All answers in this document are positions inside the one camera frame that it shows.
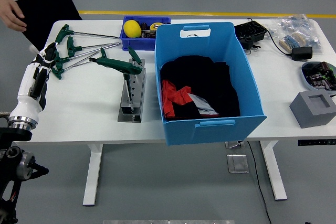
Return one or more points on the person's right hand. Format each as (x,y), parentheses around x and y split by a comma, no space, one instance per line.
(11,14)

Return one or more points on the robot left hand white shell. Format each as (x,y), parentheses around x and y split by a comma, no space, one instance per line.
(26,82)

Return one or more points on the grey metal tool stand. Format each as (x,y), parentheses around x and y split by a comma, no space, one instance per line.
(136,93)

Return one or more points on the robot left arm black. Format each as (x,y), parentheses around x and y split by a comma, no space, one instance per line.
(10,161)

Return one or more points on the large blue folding box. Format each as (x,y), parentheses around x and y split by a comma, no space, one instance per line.
(218,129)

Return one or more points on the white table leg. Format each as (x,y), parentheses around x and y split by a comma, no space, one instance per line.
(274,171)
(92,176)

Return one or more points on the small dark blue bin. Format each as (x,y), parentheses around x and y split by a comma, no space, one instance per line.
(136,43)

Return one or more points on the yellow ball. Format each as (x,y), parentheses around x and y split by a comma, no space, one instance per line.
(132,28)

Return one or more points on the dark parts in bin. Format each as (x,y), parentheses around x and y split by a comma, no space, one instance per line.
(147,33)

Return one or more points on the yellow tape measure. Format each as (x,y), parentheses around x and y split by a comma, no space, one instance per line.
(155,26)

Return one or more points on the red cloth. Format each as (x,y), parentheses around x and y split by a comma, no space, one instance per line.
(170,98)

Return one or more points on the black cloth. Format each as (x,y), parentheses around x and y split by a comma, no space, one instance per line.
(202,77)

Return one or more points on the grey white fabric piece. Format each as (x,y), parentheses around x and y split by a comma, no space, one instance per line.
(203,104)

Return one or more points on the small metal floor plate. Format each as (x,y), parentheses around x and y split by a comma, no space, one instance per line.
(233,144)

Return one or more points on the black round socket part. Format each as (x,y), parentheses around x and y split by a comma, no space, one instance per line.
(248,42)

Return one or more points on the black plastic tray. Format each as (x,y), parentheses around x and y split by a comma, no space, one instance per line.
(249,31)

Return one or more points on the beige resistor tape roll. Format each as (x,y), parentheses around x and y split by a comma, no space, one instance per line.
(291,42)

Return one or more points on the clear bags of components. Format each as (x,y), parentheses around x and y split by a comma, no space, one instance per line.
(296,24)

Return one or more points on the black power adapter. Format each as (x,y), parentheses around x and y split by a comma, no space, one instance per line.
(302,53)

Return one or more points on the pale blue oval plate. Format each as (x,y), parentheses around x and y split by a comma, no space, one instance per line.
(305,82)

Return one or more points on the grey block with square recess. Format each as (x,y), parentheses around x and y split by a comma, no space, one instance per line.
(309,116)

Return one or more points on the dark electronic parts pile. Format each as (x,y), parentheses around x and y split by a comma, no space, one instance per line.
(320,75)

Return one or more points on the black table control panel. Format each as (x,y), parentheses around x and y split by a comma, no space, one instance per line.
(316,142)

